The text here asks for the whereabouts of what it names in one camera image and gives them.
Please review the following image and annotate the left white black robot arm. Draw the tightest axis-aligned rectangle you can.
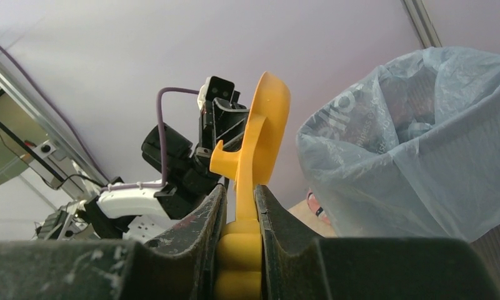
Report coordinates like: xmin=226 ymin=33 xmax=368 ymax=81
xmin=79 ymin=97 xmax=249 ymax=239

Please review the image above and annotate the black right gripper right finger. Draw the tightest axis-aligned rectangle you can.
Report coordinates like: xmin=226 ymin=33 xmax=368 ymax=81
xmin=254 ymin=186 xmax=500 ymax=299

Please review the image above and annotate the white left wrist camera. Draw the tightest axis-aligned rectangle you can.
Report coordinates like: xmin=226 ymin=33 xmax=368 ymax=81
xmin=197 ymin=76 xmax=235 ymax=110

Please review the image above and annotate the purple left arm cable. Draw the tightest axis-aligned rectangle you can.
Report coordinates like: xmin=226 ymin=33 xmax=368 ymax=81
xmin=101 ymin=87 xmax=201 ymax=192

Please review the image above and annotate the blue plastic trash bag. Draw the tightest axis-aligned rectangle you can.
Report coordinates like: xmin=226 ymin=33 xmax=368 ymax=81
xmin=296 ymin=47 xmax=500 ymax=242

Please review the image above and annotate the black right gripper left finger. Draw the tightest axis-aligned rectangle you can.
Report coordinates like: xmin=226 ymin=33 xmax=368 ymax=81
xmin=0 ymin=185 xmax=227 ymax=299

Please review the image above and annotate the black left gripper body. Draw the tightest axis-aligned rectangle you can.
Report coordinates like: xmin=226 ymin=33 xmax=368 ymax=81
xmin=195 ymin=98 xmax=249 ymax=154

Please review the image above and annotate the pink patterned cloth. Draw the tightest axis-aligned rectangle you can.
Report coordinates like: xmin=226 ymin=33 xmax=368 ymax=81
xmin=306 ymin=190 xmax=331 ymax=225

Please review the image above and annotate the aluminium frame post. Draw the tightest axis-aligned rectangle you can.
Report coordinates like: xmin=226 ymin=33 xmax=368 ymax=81
xmin=401 ymin=0 xmax=442 ymax=49

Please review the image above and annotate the yellow plastic litter scoop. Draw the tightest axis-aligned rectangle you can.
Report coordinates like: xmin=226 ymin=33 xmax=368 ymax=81
xmin=209 ymin=71 xmax=291 ymax=299

